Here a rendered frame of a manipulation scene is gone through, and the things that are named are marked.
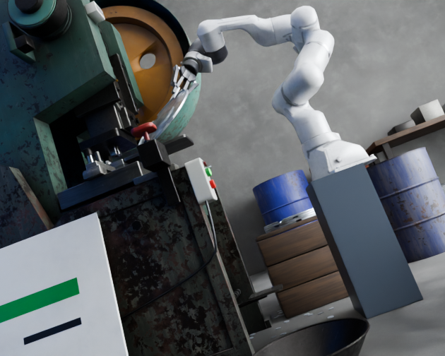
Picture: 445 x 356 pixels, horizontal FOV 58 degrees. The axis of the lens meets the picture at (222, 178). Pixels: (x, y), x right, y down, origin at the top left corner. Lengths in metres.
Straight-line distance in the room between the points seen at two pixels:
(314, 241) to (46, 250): 1.02
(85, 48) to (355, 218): 1.09
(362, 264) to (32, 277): 1.01
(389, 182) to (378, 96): 3.13
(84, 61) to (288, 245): 1.06
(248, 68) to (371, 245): 4.05
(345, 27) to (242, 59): 1.28
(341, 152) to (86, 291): 0.91
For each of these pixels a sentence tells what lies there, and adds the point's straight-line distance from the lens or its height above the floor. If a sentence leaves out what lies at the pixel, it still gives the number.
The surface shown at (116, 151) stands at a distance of 1.60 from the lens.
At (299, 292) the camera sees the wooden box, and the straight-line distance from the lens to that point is 1.73.
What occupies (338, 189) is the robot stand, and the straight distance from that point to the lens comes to 1.34.
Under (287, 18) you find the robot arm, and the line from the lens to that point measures 1.78.
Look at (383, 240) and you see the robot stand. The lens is 1.35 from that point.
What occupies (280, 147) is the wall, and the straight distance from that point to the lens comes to 4.85.
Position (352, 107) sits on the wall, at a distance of 5.02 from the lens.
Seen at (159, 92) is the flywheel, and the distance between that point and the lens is 2.02.
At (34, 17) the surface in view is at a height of 1.27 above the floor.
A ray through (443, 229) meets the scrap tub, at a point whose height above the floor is 0.09.
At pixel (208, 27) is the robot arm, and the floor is 1.21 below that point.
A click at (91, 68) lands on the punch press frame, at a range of 1.53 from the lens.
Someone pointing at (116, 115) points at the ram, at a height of 0.94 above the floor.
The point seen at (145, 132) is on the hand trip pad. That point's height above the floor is 0.74.
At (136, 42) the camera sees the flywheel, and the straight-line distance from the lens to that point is 2.17.
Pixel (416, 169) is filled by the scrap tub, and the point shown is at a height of 0.39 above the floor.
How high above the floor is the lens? 0.33
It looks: 10 degrees up
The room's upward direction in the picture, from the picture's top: 20 degrees counter-clockwise
